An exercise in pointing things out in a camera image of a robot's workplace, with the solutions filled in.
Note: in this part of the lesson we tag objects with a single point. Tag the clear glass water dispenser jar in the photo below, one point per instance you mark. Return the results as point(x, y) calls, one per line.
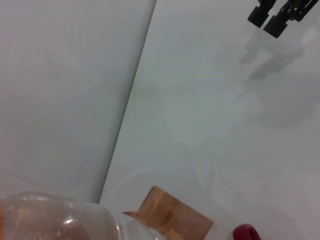
point(62, 217)

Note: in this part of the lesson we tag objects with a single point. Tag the red ceramic cup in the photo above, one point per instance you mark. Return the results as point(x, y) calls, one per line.
point(246, 231)

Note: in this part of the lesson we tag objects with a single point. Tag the light wooden dispenser stand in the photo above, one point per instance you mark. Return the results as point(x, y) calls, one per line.
point(172, 215)

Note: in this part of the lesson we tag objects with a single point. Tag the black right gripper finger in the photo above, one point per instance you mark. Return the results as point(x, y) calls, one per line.
point(260, 16)
point(276, 25)

